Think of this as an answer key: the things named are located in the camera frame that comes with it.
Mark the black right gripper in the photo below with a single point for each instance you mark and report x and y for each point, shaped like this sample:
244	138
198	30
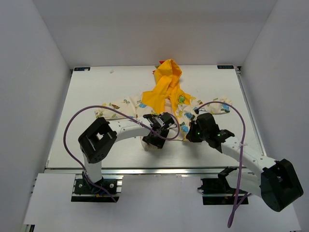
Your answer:
191	136

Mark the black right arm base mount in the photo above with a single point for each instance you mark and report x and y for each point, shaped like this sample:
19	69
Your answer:
214	187

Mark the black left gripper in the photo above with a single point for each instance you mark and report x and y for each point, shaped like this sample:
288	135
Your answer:
159	142

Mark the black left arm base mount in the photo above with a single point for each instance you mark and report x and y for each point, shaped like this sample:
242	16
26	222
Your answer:
107	190

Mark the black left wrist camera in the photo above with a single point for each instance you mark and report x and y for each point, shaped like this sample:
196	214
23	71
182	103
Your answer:
162	121

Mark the dark blue corner label right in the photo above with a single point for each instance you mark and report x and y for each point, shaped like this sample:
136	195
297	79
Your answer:
223	67

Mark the dark blue corner label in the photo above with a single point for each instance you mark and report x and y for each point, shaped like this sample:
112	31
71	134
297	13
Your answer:
81	69
223	67

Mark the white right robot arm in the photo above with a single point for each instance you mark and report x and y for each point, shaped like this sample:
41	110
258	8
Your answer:
274	181

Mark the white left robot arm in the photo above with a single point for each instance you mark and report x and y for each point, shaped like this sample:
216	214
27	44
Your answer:
97	140

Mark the aluminium right side rail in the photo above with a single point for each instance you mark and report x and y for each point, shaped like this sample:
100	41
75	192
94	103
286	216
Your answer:
252	119

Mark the yellow dinosaur print kids jacket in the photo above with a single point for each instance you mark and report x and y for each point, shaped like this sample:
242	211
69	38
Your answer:
166	96

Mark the dark blue corner label left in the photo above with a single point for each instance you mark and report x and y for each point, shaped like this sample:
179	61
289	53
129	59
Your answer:
81	69

